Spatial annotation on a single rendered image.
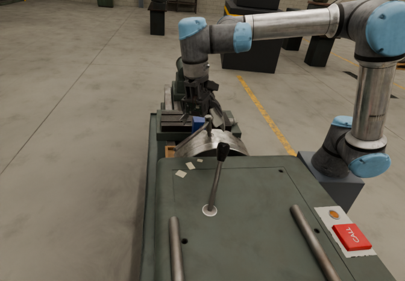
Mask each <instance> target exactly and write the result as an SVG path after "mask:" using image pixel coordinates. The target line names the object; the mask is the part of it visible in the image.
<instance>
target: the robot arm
mask: <svg viewBox="0 0 405 281"><path fill-rule="evenodd" d="M178 32H179V40H180V48H181V57H182V64H183V73H184V76H185V81H184V89H185V96H184V97H183V98H182V99H181V104H182V109H183V115H182V117H181V118H180V121H182V120H183V125H185V124H186V122H187V121H188V120H189V116H198V117H205V115H206V114H207V113H208V109H209V107H211V109H210V110H209V112H210V114H211V116H212V118H213V125H214V127H218V126H220V128H221V130H222V131H223V132H224V131H225V122H224V117H223V112H222V109H221V105H220V103H219V102H218V101H217V100H216V99H215V97H214V96H213V94H211V92H213V91H214V90H215V91H218V89H219V84H218V83H215V82H214V81H210V80H209V67H210V65H209V63H208V54H223V53H233V52H236V53H240V52H246V51H249V50H250V48H251V41H252V40H266V39H281V38H289V37H304V36H318V35H326V36H327V37H328V38H332V37H340V38H345V39H349V40H352V41H354V42H355V43H356V44H355V50H354V59H355V60H357V61H358V62H359V72H358V77H357V87H356V97H355V102H354V112H353V117H350V116H337V117H335V118H334V120H333V122H332V123H331V126H330V128H329V131H328V133H327V135H326V137H325V140H324V142H323V144H322V146H321V148H320V149H319V150H318V151H317V152H315V153H314V155H313V156H312V159H311V163H312V165H313V166H314V167H315V168H316V169H317V170H318V171H319V172H321V173H323V174H324V175H327V176H329V177H333V178H345V177H347V176H348V175H349V173H350V171H351V172H352V173H353V174H354V175H355V176H357V177H360V178H371V177H376V176H378V175H380V174H382V173H384V172H385V171H387V170H388V168H389V167H390V165H391V159H390V157H389V155H387V154H386V153H385V149H386V144H387V138H386V136H385V135H384V134H383V130H384V126H385V120H386V115H387V111H388V106H389V100H390V97H391V91H392V85H393V82H394V77H395V71H396V67H397V63H398V62H399V61H400V60H402V59H403V58H405V2H403V1H389V0H356V1H350V2H342V3H336V4H332V5H331V6H329V8H319V9H312V10H298V11H285V12H278V13H265V14H252V15H244V16H231V15H226V16H223V17H222V18H220V20H219V21H218V23H217V24H216V25H207V23H206V20H205V19H204V18H203V17H188V18H184V19H182V20H181V21H179V23H178ZM183 103H184V106H185V109H184V107H183Z"/></svg>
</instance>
